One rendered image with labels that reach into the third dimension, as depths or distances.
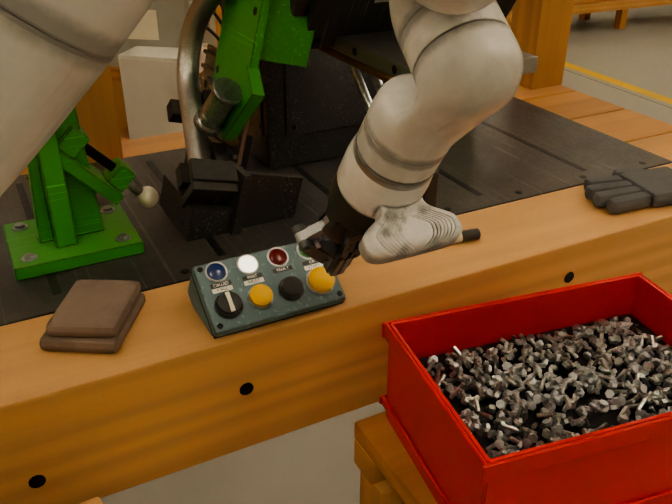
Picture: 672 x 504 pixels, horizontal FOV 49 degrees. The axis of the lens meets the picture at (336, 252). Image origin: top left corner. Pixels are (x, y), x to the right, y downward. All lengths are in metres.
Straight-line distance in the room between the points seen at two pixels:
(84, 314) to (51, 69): 0.54
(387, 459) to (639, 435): 0.24
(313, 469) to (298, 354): 1.10
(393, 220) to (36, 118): 0.37
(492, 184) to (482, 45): 0.67
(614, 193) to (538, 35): 0.64
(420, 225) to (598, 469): 0.26
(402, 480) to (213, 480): 1.17
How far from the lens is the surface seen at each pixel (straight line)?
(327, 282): 0.79
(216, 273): 0.78
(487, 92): 0.48
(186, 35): 1.04
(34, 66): 0.27
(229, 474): 1.90
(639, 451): 0.71
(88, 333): 0.77
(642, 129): 1.51
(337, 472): 1.88
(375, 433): 0.80
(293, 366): 0.82
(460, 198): 1.07
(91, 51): 0.27
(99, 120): 1.28
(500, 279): 0.92
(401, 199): 0.60
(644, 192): 1.11
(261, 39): 0.91
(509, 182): 1.14
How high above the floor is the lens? 1.34
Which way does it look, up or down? 29 degrees down
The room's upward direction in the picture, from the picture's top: straight up
